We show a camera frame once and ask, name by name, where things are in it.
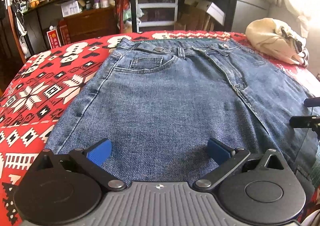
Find red patterned tablecloth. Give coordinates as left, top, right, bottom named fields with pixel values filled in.
left=0, top=29, right=320, bottom=226

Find dark wooden drawer cabinet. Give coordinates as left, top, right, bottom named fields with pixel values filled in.
left=59, top=6, right=118, bottom=45

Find cardboard boxes stack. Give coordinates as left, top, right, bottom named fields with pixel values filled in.
left=174, top=0, right=226, bottom=31

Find white plastic drawer unit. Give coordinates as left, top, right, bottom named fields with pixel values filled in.
left=134, top=0, right=178, bottom=33

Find grey refrigerator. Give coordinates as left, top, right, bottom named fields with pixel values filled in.
left=232, top=0, right=270, bottom=33

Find red sign board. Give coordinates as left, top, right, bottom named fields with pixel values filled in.
left=47, top=28, right=61, bottom=49

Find blue denim shorts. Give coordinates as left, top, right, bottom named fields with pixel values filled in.
left=46, top=38, right=319, bottom=183

